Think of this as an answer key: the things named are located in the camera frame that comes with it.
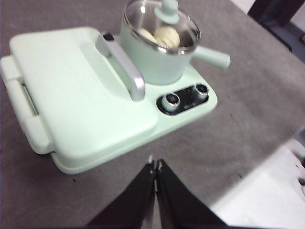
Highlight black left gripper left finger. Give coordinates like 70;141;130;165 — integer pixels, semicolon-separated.
87;155;157;229

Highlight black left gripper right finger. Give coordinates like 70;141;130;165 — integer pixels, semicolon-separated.
155;158;228;229

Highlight pleated white bun green flecks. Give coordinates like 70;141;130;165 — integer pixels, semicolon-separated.
153;25;181;48

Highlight smooth white steamed bun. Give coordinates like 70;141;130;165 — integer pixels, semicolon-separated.
138;28;159;45

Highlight glass pot lid green knob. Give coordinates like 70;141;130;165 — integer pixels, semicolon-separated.
123;0;201;55

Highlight mint green breakfast machine base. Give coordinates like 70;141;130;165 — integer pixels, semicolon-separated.
0;33;219;176

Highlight white platform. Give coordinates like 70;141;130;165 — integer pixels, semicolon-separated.
213;138;305;229

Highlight black control panel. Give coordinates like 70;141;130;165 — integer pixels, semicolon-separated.
156;83;210;116

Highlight silver control knob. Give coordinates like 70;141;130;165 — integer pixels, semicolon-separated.
194;84;208;96
164;93;180;107

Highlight mint green griddle cover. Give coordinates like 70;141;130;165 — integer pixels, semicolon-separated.
9;26;159;165

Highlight mint green pot with handle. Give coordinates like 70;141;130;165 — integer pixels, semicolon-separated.
119;0;231;85

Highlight silver griddle cover handle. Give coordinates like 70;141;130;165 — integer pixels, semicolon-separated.
95;31;146;102

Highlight black metal frame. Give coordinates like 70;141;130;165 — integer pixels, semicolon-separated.
247;0;305;52

